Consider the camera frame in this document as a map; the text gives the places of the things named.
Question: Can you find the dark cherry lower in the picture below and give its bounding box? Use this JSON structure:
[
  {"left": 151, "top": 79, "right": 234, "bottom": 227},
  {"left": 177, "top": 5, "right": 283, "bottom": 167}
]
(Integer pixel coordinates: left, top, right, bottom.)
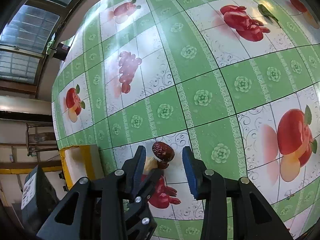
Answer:
[{"left": 157, "top": 161, "right": 169, "bottom": 170}]

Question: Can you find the white foam tray yellow rim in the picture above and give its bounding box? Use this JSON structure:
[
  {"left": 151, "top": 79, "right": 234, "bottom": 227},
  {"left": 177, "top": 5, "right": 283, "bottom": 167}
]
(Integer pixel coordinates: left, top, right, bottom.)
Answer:
[{"left": 59, "top": 144, "right": 104, "bottom": 190}]

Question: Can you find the black box on table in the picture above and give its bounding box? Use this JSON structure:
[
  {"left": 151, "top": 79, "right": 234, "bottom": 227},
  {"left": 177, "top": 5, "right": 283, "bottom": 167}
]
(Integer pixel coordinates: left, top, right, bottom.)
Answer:
[{"left": 53, "top": 43, "right": 70, "bottom": 61}]

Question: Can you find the green fruit-print tablecloth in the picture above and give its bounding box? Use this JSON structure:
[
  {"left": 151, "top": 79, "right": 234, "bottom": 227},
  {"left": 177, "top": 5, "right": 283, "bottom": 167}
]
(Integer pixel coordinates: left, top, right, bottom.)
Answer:
[{"left": 52, "top": 0, "right": 319, "bottom": 239}]

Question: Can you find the dark wooden chair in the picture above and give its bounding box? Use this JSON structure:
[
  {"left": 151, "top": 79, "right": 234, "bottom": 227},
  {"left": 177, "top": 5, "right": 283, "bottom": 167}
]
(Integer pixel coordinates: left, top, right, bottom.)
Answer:
[{"left": 25, "top": 123, "right": 59, "bottom": 156}]

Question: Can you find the green cloth on windowsill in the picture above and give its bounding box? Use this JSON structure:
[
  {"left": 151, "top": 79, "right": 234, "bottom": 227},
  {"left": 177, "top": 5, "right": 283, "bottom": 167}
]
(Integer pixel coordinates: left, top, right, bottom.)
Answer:
[{"left": 46, "top": 33, "right": 56, "bottom": 55}]

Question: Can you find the wrinkled red jujube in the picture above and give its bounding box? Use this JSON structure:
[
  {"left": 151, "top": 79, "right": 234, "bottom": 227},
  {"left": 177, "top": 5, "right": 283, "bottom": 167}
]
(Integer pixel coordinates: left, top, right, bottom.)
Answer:
[{"left": 152, "top": 141, "right": 175, "bottom": 162}]

